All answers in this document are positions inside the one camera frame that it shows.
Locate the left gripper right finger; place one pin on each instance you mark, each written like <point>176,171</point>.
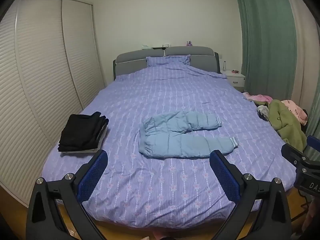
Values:
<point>273,219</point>

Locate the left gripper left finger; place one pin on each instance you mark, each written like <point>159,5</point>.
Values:
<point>44,220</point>

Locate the light blue padded pants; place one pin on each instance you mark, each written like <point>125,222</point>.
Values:
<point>172,135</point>

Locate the olive green jacket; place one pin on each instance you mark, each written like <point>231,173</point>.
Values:
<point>288,128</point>

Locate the pink clothes pile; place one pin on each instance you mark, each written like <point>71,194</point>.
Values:
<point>276,105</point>

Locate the black white garment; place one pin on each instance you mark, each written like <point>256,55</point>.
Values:
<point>263,112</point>

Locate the folded black clothes stack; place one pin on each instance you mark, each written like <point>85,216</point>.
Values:
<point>82,132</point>

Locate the white nightstand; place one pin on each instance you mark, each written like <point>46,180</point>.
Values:
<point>237,80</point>

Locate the clear water bottle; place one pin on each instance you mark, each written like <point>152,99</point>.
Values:
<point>224,66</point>

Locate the green curtain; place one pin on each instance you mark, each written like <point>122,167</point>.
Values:
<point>280,52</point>

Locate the white louvered wardrobe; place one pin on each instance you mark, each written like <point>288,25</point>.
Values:
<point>49,70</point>

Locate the grey upholstered headboard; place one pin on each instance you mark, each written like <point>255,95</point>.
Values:
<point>203,58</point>

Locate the purple floral pillow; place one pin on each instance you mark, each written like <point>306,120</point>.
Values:
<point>159,61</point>

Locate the small purple toy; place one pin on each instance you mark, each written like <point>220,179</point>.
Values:
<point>189,43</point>

